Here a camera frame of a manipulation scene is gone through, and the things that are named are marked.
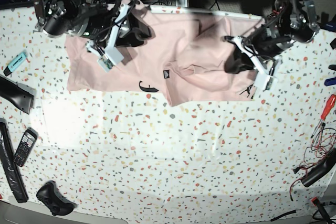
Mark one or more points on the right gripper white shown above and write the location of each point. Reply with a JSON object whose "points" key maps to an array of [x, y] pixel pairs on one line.
{"points": [[109, 56]]}

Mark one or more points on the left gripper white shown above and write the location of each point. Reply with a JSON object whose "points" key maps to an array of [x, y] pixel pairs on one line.
{"points": [[244, 58]]}

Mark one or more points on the pink T-shirt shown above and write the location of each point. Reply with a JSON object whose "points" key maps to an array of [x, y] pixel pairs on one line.
{"points": [[183, 60]]}

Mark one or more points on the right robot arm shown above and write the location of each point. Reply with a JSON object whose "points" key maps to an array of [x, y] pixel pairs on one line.
{"points": [[106, 24]]}

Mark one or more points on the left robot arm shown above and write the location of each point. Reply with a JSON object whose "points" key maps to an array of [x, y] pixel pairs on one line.
{"points": [[290, 21]]}

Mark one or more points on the terrazzo pattern tablecloth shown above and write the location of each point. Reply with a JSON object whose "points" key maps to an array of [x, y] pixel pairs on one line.
{"points": [[129, 155]]}

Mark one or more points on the black hair dryer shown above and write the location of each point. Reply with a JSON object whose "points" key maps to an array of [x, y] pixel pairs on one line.
{"points": [[17, 96]]}

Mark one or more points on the turquoise highlighter marker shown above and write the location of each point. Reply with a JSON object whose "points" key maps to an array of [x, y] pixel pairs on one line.
{"points": [[15, 63]]}

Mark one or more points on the black cylindrical device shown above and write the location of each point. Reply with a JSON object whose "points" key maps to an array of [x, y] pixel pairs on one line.
{"points": [[320, 170]]}

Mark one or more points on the black tool red tip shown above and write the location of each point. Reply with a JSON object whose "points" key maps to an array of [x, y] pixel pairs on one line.
{"points": [[322, 211]]}

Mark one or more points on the long black bar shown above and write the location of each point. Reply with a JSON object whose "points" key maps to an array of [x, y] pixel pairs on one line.
{"points": [[10, 168]]}

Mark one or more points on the black game controller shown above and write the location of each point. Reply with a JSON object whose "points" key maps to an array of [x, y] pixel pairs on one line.
{"points": [[50, 196]]}

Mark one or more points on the blue handled tool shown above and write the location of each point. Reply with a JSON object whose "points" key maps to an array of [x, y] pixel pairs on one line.
{"points": [[330, 82]]}

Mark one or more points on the red handled screwdriver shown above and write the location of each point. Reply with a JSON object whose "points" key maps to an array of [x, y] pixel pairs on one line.
{"points": [[327, 108]]}

